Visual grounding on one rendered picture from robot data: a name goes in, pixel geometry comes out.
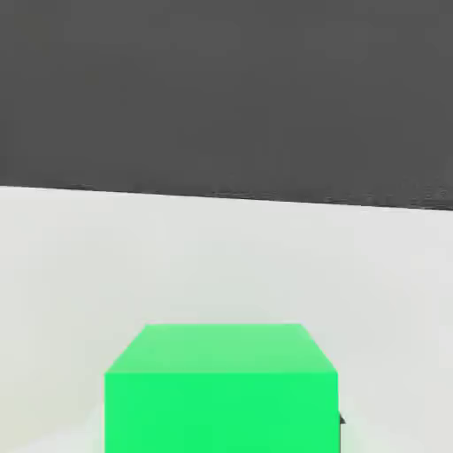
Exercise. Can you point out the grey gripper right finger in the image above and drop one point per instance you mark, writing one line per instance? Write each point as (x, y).
(348, 437)

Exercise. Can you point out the small green cube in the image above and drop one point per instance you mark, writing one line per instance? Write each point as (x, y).
(221, 407)

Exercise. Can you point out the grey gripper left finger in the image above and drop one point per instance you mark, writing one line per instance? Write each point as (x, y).
(90, 439)

